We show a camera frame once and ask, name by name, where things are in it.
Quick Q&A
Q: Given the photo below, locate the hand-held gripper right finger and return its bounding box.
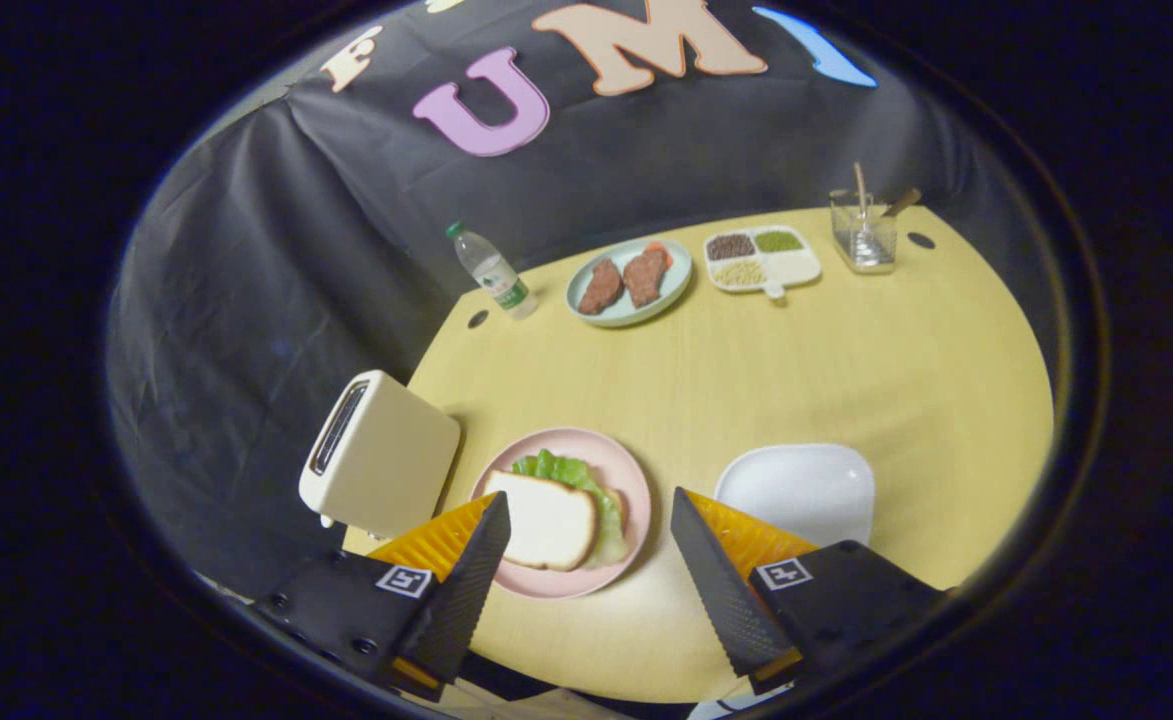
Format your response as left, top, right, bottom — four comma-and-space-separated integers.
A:
670, 486, 947, 697

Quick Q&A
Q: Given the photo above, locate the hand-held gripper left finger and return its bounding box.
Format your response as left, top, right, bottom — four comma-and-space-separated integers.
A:
251, 490, 514, 701

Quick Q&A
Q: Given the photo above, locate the plain bread slice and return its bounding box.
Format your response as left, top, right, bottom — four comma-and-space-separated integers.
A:
482, 469, 599, 573

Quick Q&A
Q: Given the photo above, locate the green lettuce leaf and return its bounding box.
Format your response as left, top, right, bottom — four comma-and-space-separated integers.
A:
511, 448, 632, 569

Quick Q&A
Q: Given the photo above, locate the white square plate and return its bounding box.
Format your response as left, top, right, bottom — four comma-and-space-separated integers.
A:
713, 442, 877, 550

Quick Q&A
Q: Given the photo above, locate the white toaster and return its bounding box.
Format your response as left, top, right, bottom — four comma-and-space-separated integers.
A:
297, 369, 463, 542

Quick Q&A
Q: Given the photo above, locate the pink round plate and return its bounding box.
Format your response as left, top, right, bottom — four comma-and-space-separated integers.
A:
468, 426, 654, 602

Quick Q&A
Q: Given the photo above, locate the pale green oval plate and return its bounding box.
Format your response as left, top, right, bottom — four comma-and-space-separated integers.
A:
564, 236, 695, 330

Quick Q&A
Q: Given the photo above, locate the brown meat patty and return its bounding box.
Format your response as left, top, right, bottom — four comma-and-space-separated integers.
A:
622, 248, 670, 310
576, 257, 626, 317

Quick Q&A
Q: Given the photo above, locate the clear plastic water bottle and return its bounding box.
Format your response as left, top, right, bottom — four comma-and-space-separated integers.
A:
444, 220, 541, 322

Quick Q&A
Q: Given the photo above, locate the white divided grain dish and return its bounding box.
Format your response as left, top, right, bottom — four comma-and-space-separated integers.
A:
701, 224, 824, 301

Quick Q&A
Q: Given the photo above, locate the clear utensil holder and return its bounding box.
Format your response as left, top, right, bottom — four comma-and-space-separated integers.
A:
828, 188, 899, 276

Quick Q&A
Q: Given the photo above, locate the black backdrop cloth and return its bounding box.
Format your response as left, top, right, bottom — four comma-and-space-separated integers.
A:
104, 0, 1067, 601

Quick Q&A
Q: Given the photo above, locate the wooden stick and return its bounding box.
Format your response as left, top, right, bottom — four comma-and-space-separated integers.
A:
852, 161, 873, 252

